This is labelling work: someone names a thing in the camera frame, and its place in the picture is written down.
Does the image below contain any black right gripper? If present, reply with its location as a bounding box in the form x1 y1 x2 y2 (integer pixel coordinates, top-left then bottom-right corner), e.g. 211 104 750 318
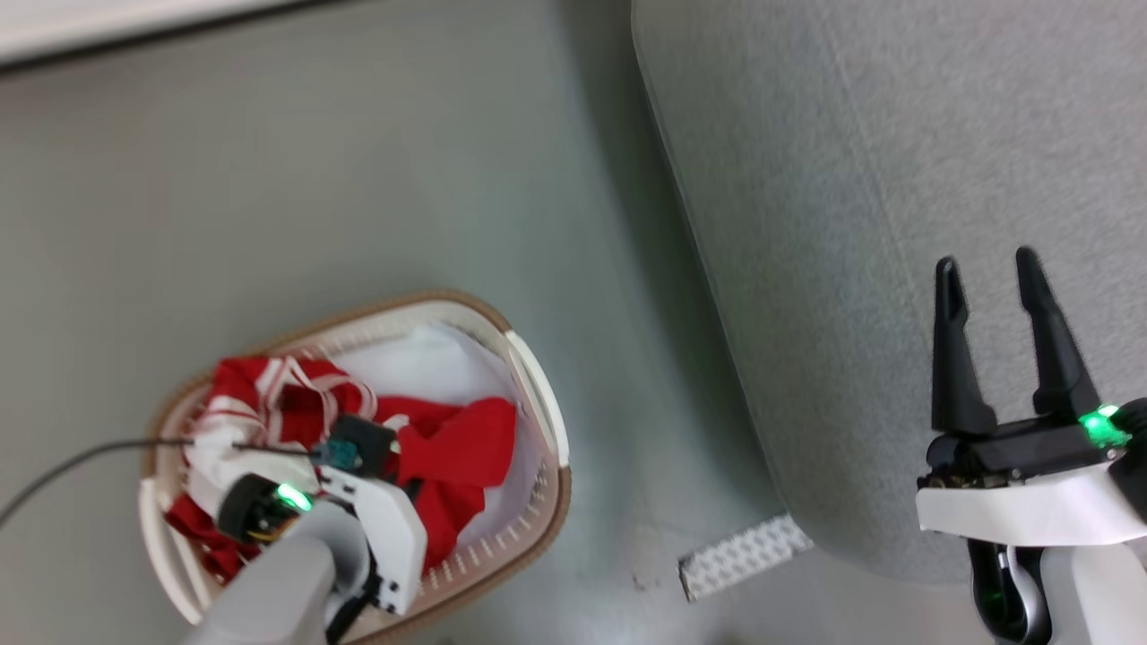
926 246 1121 490

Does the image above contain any white wall baseboard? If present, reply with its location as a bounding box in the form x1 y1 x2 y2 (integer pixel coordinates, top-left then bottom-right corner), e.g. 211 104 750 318
0 0 301 68

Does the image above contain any white perforated strip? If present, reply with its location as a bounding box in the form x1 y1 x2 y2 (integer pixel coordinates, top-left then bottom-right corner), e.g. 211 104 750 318
678 513 815 603

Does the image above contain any thin black cable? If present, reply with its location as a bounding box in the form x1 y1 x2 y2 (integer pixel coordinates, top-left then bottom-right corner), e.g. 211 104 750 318
0 437 315 528

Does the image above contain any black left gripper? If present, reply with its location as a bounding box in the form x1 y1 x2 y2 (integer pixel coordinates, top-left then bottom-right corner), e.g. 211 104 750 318
309 414 400 480

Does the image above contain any plain red garment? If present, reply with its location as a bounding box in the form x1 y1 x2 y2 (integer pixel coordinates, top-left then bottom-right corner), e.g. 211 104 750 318
372 394 521 574

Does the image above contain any grey fabric sofa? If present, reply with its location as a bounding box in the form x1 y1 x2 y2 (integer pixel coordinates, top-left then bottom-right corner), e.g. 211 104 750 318
630 0 1147 588

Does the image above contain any white cloth basket liner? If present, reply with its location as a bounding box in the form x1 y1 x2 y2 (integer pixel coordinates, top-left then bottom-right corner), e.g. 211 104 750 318
184 322 552 556

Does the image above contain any white laundry basket brown rim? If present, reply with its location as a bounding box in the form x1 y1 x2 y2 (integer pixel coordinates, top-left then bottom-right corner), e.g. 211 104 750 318
137 288 573 645

